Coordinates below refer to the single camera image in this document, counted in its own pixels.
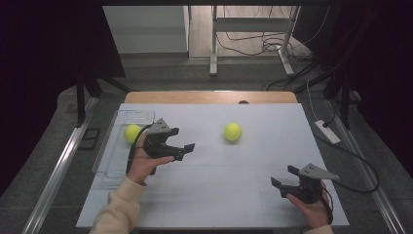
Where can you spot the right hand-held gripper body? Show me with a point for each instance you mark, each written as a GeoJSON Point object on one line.
{"type": "Point", "coordinates": [307, 191]}

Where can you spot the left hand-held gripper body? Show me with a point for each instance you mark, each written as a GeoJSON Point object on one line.
{"type": "Point", "coordinates": [157, 146]}

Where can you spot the yellow tennis ball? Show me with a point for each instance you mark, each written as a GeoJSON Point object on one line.
{"type": "Point", "coordinates": [132, 133]}
{"type": "Point", "coordinates": [232, 131]}

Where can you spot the clear plastic container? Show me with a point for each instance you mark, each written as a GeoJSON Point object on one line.
{"type": "Point", "coordinates": [113, 156]}

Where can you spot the person's right hand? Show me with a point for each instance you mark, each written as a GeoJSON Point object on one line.
{"type": "Point", "coordinates": [313, 213]}

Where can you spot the person's left hand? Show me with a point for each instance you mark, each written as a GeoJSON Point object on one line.
{"type": "Point", "coordinates": [142, 165]}

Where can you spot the wooden table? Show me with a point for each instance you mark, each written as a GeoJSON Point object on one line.
{"type": "Point", "coordinates": [195, 97]}

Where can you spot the white power strip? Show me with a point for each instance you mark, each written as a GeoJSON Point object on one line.
{"type": "Point", "coordinates": [328, 132]}

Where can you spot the white table mat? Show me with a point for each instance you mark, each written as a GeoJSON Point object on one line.
{"type": "Point", "coordinates": [211, 195]}

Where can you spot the black floor plate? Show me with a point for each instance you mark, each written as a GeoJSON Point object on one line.
{"type": "Point", "coordinates": [90, 139]}

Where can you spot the black metal stand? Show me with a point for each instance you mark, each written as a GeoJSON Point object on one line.
{"type": "Point", "coordinates": [345, 104]}
{"type": "Point", "coordinates": [80, 104]}

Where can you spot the white panel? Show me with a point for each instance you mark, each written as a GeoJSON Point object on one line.
{"type": "Point", "coordinates": [146, 29]}

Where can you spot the dark curtain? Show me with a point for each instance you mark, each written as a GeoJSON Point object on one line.
{"type": "Point", "coordinates": [383, 65]}
{"type": "Point", "coordinates": [39, 65]}

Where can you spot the aluminium floor rail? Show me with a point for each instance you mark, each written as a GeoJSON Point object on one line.
{"type": "Point", "coordinates": [55, 175]}
{"type": "Point", "coordinates": [367, 172]}

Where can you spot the white metal desk frame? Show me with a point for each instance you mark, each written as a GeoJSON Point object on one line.
{"type": "Point", "coordinates": [214, 42]}

